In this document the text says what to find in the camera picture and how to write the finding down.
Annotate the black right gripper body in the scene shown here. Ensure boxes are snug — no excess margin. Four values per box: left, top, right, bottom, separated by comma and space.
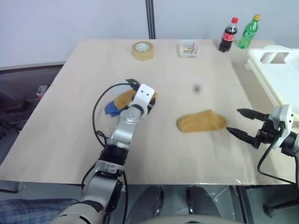
253, 113, 285, 149

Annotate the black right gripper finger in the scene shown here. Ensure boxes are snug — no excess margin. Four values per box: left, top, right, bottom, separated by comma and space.
236, 108, 270, 121
226, 126, 258, 146

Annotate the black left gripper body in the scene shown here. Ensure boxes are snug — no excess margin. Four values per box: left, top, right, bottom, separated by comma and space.
149, 92, 158, 110

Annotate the mustard yellow sock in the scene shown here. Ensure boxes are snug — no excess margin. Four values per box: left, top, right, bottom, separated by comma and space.
176, 109, 228, 134
114, 89, 157, 112

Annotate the blue sock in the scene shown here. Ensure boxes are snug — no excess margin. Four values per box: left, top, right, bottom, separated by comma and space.
104, 99, 124, 118

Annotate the white plastic basket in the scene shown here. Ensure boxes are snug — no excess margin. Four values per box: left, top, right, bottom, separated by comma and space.
244, 45, 299, 128

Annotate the brown packing tape roll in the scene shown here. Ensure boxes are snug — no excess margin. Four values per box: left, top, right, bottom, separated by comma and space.
131, 41, 155, 62

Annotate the clear box of coloured bits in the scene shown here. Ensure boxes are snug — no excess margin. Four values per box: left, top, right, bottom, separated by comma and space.
178, 39, 202, 59

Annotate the black chair base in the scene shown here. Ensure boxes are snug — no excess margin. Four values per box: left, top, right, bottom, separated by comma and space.
263, 186, 299, 220

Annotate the green bottle with yellow cap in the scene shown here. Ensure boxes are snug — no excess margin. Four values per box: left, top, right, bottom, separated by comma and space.
237, 14, 262, 49

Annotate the cola bottle with red cap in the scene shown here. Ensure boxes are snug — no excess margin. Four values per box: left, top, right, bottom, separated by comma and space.
218, 17, 240, 53

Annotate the red and white floor object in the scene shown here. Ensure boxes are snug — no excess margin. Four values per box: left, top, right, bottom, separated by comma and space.
36, 85, 49, 98

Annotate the blue plaid cloth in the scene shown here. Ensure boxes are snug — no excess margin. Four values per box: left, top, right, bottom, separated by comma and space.
0, 198, 81, 224

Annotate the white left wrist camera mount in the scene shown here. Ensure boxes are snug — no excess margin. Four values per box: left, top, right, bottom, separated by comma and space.
129, 84, 156, 116

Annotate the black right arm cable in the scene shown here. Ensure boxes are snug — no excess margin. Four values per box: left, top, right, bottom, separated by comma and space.
256, 134, 299, 185

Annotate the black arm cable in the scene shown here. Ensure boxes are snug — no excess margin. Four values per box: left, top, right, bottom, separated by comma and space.
92, 78, 141, 148
256, 134, 299, 185

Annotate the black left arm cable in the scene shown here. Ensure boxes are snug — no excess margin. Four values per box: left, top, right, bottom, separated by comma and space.
92, 78, 141, 148

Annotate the dark vertical post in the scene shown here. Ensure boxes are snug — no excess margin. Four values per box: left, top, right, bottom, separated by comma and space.
145, 0, 156, 40

